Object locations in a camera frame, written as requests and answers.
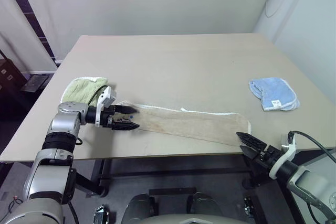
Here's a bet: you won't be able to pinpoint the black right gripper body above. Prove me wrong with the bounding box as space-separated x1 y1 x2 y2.
255 144 283 173

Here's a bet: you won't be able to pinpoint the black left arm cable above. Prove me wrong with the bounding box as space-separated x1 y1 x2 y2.
88 84 109 106

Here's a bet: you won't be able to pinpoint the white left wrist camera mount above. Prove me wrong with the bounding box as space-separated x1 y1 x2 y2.
94 86 117 128

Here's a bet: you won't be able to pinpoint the black metal table frame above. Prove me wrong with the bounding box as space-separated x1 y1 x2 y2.
70 153 276 199

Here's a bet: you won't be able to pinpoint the dark brown cabinet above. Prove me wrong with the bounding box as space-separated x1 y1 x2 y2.
0 49 27 116

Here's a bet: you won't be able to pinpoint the folded green towel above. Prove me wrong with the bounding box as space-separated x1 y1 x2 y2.
60 77 110 107

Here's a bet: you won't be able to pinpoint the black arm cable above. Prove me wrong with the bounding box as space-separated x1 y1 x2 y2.
88 84 109 106
287 130 336 165

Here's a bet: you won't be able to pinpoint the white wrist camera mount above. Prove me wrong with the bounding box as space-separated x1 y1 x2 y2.
94 86 117 128
269 134 298 180

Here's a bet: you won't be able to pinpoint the folded blue towel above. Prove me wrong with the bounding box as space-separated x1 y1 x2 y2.
248 77 301 112

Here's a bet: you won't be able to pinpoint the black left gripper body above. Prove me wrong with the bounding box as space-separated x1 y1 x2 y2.
100 105 116 131

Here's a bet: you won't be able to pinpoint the dark rounded shape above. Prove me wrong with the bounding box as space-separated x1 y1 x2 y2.
188 191 224 217
122 193 159 224

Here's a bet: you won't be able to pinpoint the long beige towel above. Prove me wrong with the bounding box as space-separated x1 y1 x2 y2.
114 100 253 148

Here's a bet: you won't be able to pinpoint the grey robot torso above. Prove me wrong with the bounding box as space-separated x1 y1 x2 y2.
140 212 254 224

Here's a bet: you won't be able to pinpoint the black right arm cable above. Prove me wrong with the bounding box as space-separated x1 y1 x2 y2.
287 130 336 165

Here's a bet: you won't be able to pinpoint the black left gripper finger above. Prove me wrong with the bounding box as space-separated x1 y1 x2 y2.
113 105 139 113
112 122 140 131

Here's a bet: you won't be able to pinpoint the shiny metal caster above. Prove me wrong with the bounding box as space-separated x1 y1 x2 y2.
242 196 256 220
93 204 111 224

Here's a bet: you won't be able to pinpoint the red and black wires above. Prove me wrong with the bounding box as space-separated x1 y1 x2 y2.
7 194 24 212

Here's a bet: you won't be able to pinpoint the dark floor mat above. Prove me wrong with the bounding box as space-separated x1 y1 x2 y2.
20 74 50 93

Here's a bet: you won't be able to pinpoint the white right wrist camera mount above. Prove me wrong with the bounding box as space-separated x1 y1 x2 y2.
269 134 298 180

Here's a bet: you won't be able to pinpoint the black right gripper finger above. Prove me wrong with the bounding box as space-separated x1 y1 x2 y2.
235 131 268 152
239 144 261 161

